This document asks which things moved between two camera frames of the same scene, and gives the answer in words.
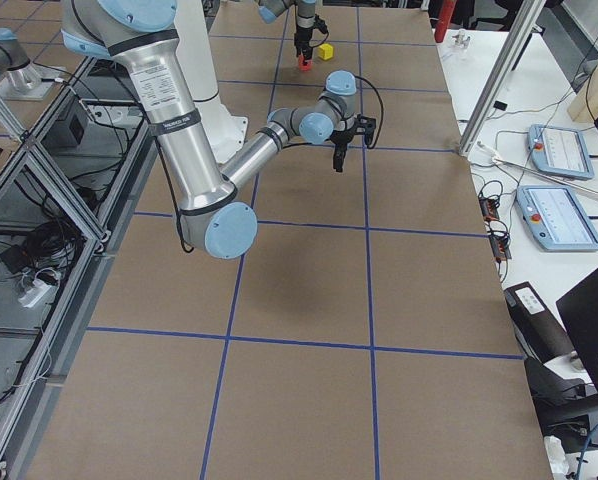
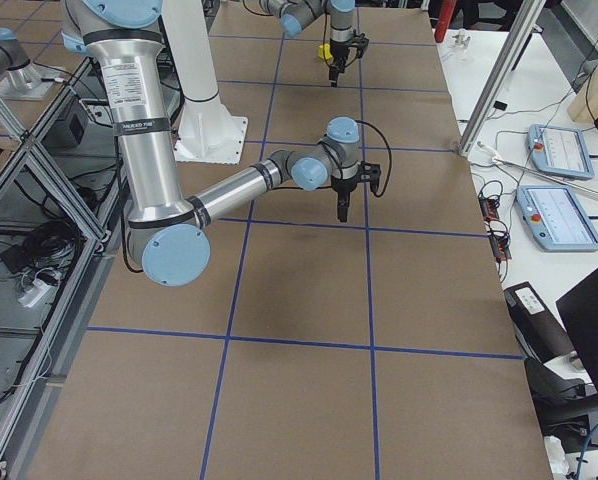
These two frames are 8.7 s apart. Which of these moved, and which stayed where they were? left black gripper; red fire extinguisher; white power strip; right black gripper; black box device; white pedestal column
Moved: right black gripper; left black gripper
Stayed: white power strip; red fire extinguisher; white pedestal column; black box device
